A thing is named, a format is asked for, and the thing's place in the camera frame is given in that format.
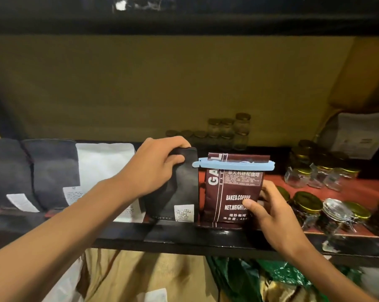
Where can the white coffee bag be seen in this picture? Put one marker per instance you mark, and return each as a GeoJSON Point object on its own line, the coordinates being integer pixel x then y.
{"type": "Point", "coordinates": [98, 166]}

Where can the black overhead shelf board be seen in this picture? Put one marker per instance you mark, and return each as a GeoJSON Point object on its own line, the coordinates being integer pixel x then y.
{"type": "Point", "coordinates": [189, 25]}

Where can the light blue bag clip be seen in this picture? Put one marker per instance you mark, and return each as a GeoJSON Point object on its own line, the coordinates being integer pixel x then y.
{"type": "Point", "coordinates": [233, 164]}

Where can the white labelled pouch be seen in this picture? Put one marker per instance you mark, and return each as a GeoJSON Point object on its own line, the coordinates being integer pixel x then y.
{"type": "Point", "coordinates": [356, 135]}

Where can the row of small glass jars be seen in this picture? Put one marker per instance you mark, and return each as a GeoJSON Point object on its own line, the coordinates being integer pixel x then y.
{"type": "Point", "coordinates": [227, 130]}

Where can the green plastic bag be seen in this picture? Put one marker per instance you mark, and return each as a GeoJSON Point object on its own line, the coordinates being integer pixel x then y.
{"type": "Point", "coordinates": [239, 279]}

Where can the small black coffee bag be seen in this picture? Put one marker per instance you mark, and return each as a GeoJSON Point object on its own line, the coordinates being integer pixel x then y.
{"type": "Point", "coordinates": [180, 188]}

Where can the person's left thumb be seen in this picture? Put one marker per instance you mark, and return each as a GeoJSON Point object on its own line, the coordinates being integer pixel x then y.
{"type": "Point", "coordinates": [175, 161]}

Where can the red shelf liner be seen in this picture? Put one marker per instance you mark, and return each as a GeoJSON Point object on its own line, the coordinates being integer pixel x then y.
{"type": "Point", "coordinates": [362, 188]}

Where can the person's right thumb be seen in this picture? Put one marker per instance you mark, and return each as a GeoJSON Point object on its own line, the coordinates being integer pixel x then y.
{"type": "Point", "coordinates": [251, 206]}

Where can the brown paper sack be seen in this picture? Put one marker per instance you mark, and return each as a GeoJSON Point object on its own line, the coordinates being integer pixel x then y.
{"type": "Point", "coordinates": [139, 276]}

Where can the large black coffee bag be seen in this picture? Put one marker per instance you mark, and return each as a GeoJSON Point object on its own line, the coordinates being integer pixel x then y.
{"type": "Point", "coordinates": [52, 169]}
{"type": "Point", "coordinates": [7, 172]}

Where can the person's right hand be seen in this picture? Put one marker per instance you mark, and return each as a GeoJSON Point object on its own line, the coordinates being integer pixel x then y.
{"type": "Point", "coordinates": [275, 221]}

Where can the person's left forearm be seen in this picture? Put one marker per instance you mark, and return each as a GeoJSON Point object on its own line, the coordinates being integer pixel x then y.
{"type": "Point", "coordinates": [57, 242]}

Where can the white plastic sack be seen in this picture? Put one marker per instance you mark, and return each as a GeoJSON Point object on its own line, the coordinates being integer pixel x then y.
{"type": "Point", "coordinates": [66, 286]}

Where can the person's left hand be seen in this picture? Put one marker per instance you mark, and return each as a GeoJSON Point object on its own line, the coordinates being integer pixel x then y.
{"type": "Point", "coordinates": [145, 172]}

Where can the group of gold-lid glass jars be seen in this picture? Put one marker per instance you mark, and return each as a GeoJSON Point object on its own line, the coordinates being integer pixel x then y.
{"type": "Point", "coordinates": [307, 202]}

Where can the person's right forearm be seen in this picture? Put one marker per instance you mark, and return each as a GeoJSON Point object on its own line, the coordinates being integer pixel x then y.
{"type": "Point", "coordinates": [329, 276]}

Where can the brown coffee bag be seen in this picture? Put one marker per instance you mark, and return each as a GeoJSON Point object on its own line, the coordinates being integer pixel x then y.
{"type": "Point", "coordinates": [231, 191]}

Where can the clear swing-top glass jar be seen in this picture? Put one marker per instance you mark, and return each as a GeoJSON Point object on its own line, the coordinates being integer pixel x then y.
{"type": "Point", "coordinates": [335, 213]}

